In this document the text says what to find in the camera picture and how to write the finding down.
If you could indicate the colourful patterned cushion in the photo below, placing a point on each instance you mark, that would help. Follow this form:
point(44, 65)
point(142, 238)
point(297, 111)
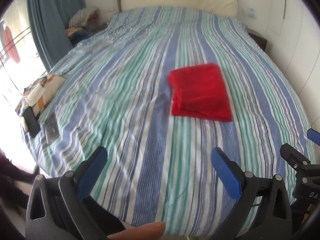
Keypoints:
point(39, 94)

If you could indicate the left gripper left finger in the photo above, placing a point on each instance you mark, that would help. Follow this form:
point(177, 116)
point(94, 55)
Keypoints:
point(55, 208)

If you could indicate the red garment on balcony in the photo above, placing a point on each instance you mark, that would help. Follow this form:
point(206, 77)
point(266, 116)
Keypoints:
point(10, 45)

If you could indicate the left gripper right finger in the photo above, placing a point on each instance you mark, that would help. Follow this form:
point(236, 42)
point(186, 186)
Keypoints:
point(273, 219)

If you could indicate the person's left hand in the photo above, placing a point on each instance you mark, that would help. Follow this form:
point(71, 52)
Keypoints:
point(151, 231)

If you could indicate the striped blue green bedspread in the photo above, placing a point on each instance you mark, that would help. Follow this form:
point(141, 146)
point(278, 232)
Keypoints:
point(116, 94)

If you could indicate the red knit sweater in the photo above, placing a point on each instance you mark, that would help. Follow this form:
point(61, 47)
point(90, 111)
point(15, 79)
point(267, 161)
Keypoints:
point(200, 92)

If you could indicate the wall socket with blue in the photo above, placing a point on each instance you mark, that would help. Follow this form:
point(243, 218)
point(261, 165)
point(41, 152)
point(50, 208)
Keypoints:
point(249, 12)

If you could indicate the dark wooden nightstand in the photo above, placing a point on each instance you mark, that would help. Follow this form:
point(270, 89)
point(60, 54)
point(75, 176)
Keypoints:
point(259, 39)

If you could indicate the person's right hand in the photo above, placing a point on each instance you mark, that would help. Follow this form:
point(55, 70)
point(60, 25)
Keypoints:
point(309, 209)

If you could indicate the teal curtain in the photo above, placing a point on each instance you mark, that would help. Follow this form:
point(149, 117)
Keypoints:
point(48, 21)

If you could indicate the pile of clothes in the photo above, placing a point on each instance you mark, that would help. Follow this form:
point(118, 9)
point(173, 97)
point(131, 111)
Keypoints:
point(83, 20)

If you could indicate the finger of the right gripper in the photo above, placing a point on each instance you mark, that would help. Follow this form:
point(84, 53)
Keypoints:
point(314, 136)

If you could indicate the white wardrobe doors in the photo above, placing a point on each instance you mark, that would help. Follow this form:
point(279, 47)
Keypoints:
point(293, 45)

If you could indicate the black smartphone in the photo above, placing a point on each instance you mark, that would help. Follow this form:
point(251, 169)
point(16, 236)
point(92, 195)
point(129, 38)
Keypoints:
point(31, 122)

